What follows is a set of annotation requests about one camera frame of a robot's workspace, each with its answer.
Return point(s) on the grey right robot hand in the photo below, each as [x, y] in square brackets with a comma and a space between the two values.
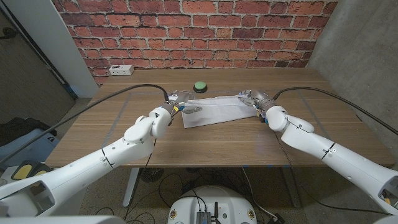
[259, 97]

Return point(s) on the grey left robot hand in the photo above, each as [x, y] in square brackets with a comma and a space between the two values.
[180, 98]

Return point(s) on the white handkerchief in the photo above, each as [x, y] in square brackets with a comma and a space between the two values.
[217, 112]

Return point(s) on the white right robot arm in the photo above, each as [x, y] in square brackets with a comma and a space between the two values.
[342, 158]

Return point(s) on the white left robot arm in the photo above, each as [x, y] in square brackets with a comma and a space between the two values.
[93, 165]

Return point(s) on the green push button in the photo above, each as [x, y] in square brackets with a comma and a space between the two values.
[200, 85]

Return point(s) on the red brick printed backdrop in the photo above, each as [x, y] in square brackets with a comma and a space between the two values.
[199, 37]

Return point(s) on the white power strip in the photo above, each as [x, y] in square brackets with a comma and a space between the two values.
[121, 70]

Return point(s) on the black round fan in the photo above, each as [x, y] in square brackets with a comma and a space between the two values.
[150, 175]

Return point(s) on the metal table leg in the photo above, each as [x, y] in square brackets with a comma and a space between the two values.
[130, 186]
[292, 189]

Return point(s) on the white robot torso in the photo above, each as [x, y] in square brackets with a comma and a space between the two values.
[224, 202]

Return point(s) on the black antenna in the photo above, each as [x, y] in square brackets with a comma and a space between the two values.
[215, 211]

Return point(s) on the grey electronics box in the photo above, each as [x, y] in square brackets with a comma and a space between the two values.
[202, 218]

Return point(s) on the blue bin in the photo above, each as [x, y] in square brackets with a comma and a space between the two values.
[34, 149]

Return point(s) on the yellow foot pedal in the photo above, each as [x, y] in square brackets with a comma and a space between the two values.
[21, 171]
[38, 169]

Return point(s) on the black cloth bag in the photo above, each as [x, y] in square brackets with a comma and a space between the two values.
[18, 126]

